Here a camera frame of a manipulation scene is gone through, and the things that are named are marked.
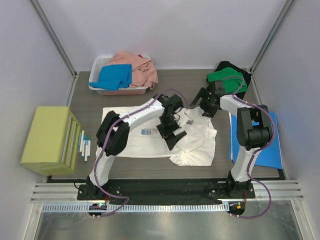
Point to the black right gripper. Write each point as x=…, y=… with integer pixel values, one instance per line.
x=209, y=112

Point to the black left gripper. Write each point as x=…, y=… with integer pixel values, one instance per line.
x=171, y=139

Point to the white printed t-shirt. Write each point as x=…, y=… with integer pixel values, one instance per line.
x=197, y=148

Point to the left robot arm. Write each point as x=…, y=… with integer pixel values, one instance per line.
x=113, y=133

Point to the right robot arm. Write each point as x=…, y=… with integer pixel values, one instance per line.
x=255, y=128

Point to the green t-shirt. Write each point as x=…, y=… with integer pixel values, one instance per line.
x=233, y=81

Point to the black t-shirt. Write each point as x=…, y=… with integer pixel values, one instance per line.
x=247, y=76

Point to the pink t-shirt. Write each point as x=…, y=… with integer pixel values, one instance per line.
x=144, y=73

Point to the white marker pen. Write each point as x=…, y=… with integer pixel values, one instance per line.
x=84, y=146
x=80, y=141
x=89, y=148
x=86, y=150

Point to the blue t-shirt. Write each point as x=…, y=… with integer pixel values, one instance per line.
x=114, y=77

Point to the blue folder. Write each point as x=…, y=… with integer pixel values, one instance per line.
x=269, y=157

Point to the white plastic laundry basket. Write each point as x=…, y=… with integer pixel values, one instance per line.
x=96, y=68

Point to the yellow-green foam block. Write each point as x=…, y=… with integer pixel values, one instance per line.
x=52, y=142

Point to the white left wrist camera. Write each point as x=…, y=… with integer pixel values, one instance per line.
x=183, y=118

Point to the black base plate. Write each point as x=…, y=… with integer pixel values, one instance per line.
x=142, y=191

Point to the aluminium rail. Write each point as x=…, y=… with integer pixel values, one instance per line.
x=66, y=192

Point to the right aluminium frame post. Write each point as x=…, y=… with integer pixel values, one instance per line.
x=280, y=19

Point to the aluminium frame post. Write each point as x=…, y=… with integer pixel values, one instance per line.
x=280, y=19
x=52, y=35

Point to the white slotted cable duct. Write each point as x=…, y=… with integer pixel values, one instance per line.
x=107, y=208

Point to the left aluminium frame post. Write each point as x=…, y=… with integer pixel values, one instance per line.
x=52, y=35

